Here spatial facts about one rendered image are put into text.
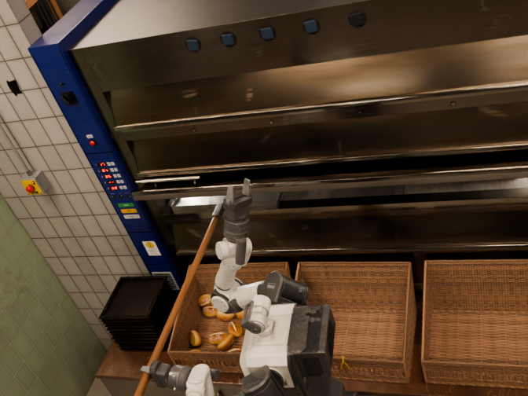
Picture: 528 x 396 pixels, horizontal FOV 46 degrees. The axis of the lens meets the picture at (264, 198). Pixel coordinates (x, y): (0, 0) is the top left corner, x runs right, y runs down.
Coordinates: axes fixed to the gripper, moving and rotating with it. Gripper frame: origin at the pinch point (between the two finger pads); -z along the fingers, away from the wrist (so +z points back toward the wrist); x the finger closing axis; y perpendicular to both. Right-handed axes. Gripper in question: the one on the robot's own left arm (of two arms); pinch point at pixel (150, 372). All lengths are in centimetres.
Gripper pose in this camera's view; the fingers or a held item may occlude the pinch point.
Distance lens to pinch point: 244.5
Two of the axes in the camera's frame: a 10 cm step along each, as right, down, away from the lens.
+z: 9.0, 0.2, -4.4
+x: 2.7, 7.6, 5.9
